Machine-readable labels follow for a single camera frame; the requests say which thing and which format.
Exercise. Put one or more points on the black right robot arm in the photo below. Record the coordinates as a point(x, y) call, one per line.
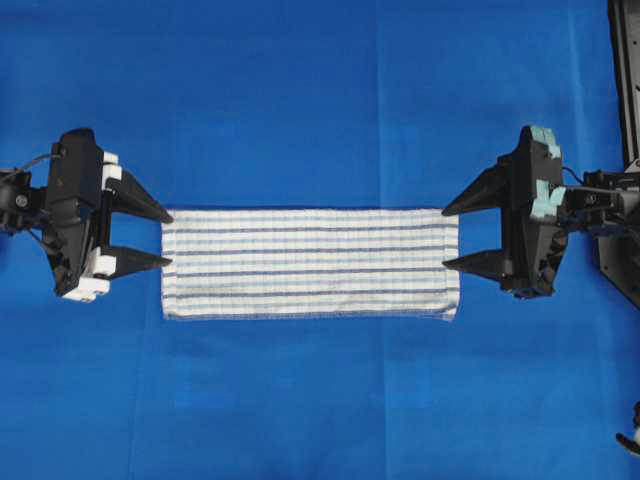
point(602, 204)

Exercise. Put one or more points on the white blue striped towel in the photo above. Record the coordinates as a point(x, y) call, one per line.
point(292, 263)

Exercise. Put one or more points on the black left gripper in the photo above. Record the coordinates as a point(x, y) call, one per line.
point(85, 184)

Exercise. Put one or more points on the black aluminium frame rail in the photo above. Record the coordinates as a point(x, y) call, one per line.
point(624, 31)

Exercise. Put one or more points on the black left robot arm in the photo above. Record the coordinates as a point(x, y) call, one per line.
point(22, 199)

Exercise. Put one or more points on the black white clip object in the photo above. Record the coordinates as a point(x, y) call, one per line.
point(631, 443)

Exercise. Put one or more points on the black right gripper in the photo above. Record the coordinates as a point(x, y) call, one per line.
point(535, 192)

